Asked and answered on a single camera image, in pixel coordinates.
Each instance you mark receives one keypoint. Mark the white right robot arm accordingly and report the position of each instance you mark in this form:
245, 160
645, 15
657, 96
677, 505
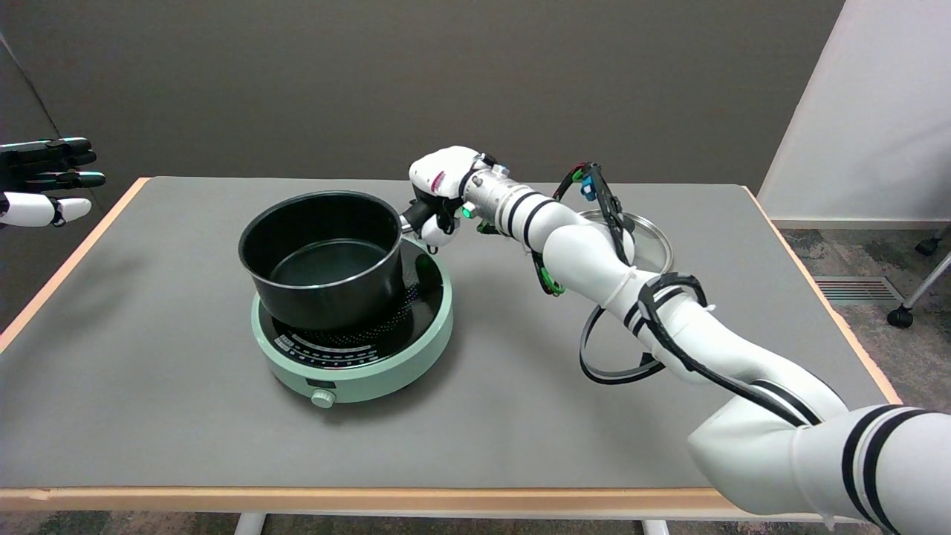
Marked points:
579, 253

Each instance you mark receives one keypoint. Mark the white table leg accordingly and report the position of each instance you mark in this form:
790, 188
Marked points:
250, 524
655, 527

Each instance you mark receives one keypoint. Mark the metal floor vent grille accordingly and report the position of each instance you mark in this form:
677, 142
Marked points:
854, 290

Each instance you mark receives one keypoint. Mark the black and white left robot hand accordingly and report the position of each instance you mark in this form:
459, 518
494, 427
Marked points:
30, 208

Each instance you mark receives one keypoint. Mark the glass pot lid black knob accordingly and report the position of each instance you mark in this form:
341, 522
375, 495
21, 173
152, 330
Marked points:
650, 245

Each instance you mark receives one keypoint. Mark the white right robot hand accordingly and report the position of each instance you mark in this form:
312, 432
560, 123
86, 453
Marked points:
446, 167

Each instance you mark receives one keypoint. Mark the green round induction cooker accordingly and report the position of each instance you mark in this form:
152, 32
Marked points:
371, 379

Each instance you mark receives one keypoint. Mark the grey chair leg with caster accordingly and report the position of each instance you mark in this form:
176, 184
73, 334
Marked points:
900, 317

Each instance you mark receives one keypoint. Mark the black chair caster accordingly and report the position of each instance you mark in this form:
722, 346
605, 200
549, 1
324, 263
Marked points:
926, 245

